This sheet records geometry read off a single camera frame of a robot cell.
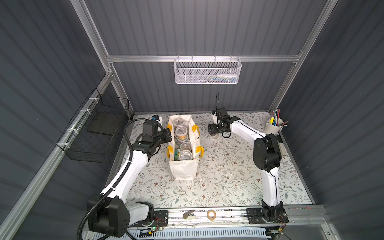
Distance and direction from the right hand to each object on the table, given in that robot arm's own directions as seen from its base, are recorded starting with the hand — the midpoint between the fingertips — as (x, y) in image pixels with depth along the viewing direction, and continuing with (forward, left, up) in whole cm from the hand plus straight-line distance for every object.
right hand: (214, 128), depth 100 cm
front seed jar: (-27, +17, +12) cm, 34 cm away
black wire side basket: (-21, +64, +20) cm, 70 cm away
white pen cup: (+1, -40, +1) cm, 40 cm away
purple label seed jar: (-4, +23, +12) cm, 26 cm away
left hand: (-15, +25, +14) cm, 32 cm away
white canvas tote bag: (-32, +18, +5) cm, 37 cm away
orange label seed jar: (-13, +21, +12) cm, 27 cm away
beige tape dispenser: (-51, +17, -7) cm, 54 cm away
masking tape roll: (-50, +3, -8) cm, 50 cm away
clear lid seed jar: (-17, +18, +6) cm, 26 cm away
